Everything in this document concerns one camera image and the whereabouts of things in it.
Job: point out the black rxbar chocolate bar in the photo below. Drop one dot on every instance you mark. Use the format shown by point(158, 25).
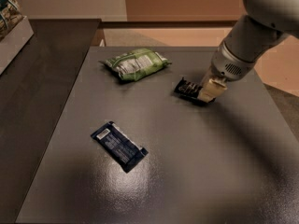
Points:
point(189, 90)

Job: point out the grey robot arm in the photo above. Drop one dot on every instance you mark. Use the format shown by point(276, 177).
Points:
point(265, 24)

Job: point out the green chip bag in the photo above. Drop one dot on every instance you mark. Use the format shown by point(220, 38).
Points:
point(136, 64)

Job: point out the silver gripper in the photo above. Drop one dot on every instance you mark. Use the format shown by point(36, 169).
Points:
point(228, 65)

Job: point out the blue snack bar wrapper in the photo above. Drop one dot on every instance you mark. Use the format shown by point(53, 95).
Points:
point(119, 146)

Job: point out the white box of snacks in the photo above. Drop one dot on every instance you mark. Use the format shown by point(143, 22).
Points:
point(15, 32)

